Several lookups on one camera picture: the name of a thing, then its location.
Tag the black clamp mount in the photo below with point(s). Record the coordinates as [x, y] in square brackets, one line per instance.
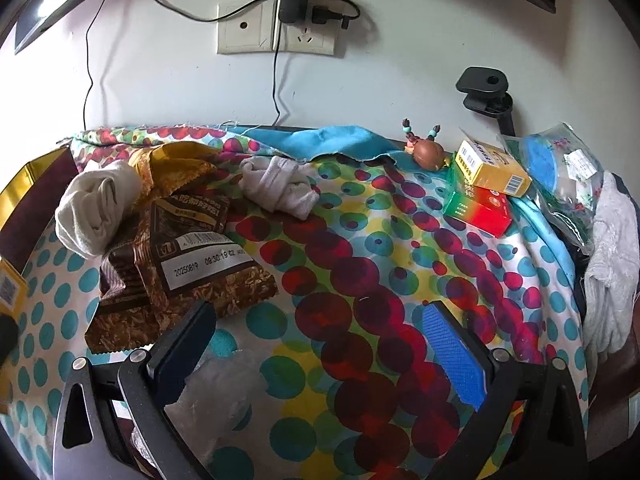
[486, 93]

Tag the golden yellow snack packet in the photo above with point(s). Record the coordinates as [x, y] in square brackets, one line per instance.
[164, 169]

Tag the black power adapter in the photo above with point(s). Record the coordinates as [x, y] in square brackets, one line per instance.
[294, 12]

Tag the colourful polka dot tablecloth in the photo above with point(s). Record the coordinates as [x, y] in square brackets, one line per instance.
[354, 390]

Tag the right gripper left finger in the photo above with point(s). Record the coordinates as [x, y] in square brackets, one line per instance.
[88, 443]

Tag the grey white sock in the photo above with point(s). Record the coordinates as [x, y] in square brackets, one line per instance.
[278, 184]

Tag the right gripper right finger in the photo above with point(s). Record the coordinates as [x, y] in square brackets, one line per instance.
[550, 442]

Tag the brown beaded bug toy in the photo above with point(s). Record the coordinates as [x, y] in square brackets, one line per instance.
[426, 152]

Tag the red green medicine box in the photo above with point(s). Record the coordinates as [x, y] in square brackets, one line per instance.
[487, 210]

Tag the white sock pair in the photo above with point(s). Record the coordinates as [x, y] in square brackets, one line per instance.
[93, 205]

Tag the grey cloth garment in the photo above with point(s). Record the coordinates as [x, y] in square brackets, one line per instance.
[612, 275]

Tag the clear bag with blue item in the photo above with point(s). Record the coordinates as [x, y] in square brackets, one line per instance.
[566, 180]

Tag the blue cloth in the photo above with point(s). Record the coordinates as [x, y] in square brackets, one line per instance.
[354, 142]

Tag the brown labelled snack packet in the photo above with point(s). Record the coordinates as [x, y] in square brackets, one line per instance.
[164, 257]

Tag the clear plastic bag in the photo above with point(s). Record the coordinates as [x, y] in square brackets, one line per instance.
[215, 398]

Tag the white wall socket plate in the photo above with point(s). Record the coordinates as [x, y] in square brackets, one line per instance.
[258, 29]

